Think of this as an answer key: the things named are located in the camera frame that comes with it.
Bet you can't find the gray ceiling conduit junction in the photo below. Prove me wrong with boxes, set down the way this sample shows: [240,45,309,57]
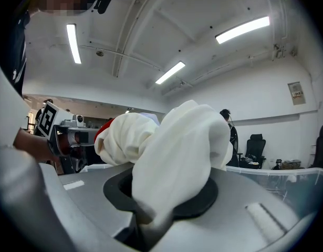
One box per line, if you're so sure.
[273,43,298,60]

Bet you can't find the black white-trimmed backpack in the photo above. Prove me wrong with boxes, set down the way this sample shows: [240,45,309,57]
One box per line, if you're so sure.
[228,123,239,167]

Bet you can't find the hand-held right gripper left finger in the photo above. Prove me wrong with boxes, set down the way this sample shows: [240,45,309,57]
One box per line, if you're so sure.
[40,163,141,252]

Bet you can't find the gray yellow fabric heap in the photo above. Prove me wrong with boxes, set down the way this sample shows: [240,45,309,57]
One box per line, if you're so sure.
[242,155,259,167]

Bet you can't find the wall electrical panel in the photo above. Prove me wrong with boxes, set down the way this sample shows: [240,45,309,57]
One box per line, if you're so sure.
[287,81,307,106]

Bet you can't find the black head-worn camera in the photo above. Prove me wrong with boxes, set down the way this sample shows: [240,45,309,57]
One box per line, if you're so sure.
[93,0,116,15]

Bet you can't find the fluorescent ceiling light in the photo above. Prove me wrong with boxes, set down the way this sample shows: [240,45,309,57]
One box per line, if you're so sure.
[154,60,186,85]
[66,23,82,65]
[214,16,270,45]

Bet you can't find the clear plastic storage bin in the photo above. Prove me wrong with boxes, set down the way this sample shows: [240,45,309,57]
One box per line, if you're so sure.
[225,165,323,219]

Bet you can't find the black office chair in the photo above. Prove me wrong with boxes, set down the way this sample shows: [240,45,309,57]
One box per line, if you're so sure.
[311,122,323,171]
[237,133,267,169]

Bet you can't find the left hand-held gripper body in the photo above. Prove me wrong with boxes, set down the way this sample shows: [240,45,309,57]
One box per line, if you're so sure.
[36,100,90,175]

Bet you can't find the person's black t-shirt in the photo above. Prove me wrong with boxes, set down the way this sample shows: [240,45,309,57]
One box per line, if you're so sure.
[0,6,30,97]

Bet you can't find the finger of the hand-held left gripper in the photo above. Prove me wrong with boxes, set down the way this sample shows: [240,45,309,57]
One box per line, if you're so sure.
[68,127,99,135]

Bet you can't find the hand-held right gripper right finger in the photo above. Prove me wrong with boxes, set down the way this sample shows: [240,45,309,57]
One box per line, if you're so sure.
[150,168,300,252]

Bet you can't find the lavender clothes garment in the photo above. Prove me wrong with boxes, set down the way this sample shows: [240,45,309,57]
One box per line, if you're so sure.
[139,111,160,127]

